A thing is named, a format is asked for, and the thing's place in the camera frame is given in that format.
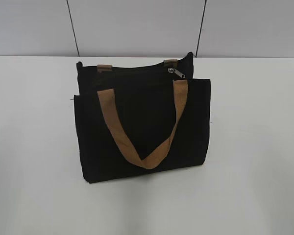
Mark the silver zipper pull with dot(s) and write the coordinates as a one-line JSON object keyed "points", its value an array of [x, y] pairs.
{"points": [[176, 72]]}

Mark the black canvas tote bag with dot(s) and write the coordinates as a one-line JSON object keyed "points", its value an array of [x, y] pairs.
{"points": [[137, 121]]}

